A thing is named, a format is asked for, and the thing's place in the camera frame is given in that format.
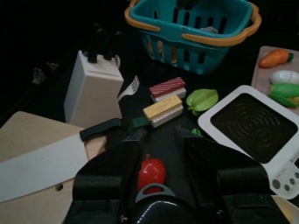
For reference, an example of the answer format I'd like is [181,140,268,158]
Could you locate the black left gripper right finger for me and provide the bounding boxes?
[172,127,291,224]

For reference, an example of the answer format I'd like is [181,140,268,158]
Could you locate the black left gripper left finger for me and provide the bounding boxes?
[63,128,149,224]

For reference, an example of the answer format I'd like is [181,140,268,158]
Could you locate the red toy bell pepper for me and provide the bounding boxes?
[136,153,167,195]

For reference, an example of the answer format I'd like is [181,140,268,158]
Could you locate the white toy induction cooktop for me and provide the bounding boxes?
[196,84,299,200]

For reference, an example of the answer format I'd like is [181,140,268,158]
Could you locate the white toy cleaver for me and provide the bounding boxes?
[0,117,123,204]

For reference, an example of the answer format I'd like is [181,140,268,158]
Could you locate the wooden cutting board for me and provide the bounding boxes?
[0,110,108,224]

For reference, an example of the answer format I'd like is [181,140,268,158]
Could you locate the dark toy pot lid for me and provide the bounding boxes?
[131,183,196,224]

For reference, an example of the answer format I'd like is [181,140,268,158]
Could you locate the dark green toy vegetable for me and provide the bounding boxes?
[123,115,151,133]

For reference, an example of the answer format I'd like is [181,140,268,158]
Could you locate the yellow toy cake slice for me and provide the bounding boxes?
[143,94,184,129]

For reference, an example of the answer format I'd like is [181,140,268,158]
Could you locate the green toy star fruit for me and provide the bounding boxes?
[185,88,220,117]

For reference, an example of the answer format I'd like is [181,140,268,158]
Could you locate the white toy knife block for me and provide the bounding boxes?
[63,50,125,130]

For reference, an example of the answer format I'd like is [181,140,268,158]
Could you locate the white toy fork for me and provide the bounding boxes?
[116,75,141,102]

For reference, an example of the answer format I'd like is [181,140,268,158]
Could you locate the red striped toy cake slice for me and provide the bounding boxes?
[148,76,188,103]

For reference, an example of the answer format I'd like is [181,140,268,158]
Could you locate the pink toy tray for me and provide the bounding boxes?
[250,45,299,116]

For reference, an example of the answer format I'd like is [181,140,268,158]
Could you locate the white toy egg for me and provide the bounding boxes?
[270,69,299,86]

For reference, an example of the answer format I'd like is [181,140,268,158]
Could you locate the orange toy carrot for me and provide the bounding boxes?
[258,48,295,69]

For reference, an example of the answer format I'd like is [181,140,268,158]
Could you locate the teal toy shopping basket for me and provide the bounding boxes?
[124,0,263,75]

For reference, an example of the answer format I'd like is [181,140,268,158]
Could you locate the black toy knife handles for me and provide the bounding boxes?
[85,27,123,64]

